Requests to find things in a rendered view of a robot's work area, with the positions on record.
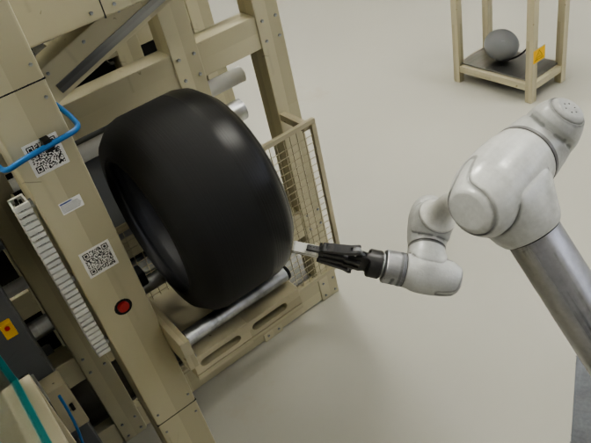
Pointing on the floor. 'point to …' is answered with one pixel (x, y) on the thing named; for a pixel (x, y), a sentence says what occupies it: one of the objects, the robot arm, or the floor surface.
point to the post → (31, 90)
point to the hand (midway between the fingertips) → (305, 249)
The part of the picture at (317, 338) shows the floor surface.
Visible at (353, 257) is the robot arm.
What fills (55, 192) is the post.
